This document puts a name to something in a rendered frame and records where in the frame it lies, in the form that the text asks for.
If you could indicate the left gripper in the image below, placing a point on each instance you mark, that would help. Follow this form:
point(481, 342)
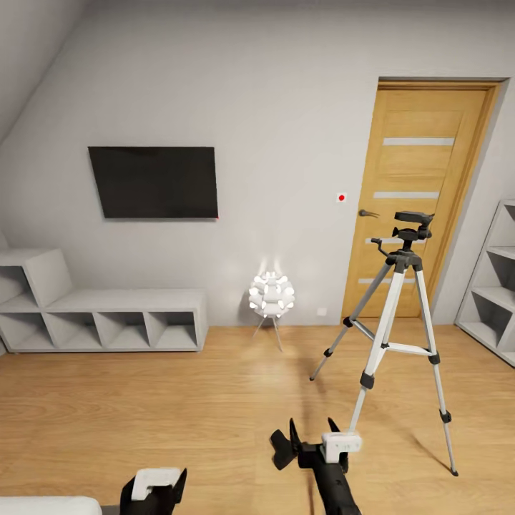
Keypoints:
point(161, 501)

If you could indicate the door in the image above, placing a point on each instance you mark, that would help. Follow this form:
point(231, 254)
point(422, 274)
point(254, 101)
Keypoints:
point(425, 139)

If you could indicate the wall mounted tv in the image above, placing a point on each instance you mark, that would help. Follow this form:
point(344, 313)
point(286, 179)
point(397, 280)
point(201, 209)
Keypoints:
point(156, 182)

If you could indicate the digital camera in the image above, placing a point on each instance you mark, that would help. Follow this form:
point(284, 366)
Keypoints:
point(284, 455)

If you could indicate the bookcase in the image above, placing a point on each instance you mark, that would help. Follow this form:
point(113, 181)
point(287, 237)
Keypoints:
point(40, 311)
point(487, 286)

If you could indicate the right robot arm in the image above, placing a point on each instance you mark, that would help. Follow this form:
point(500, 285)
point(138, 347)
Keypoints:
point(327, 460)

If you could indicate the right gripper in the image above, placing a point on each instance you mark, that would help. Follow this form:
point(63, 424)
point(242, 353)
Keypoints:
point(309, 455)

